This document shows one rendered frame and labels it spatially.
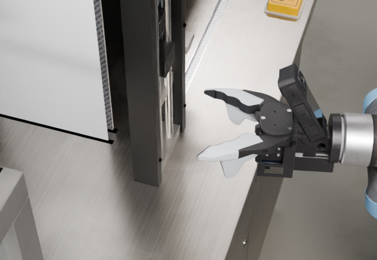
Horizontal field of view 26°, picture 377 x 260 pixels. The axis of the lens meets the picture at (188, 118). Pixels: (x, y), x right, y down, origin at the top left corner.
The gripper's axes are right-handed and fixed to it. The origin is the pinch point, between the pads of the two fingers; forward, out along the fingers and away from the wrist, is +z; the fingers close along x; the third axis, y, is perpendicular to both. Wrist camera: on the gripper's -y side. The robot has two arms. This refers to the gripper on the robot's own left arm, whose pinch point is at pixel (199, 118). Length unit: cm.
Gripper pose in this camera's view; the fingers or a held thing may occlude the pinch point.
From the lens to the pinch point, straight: 116.8
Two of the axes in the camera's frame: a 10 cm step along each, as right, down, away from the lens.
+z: -10.0, -0.6, 0.6
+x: 0.8, -6.3, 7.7
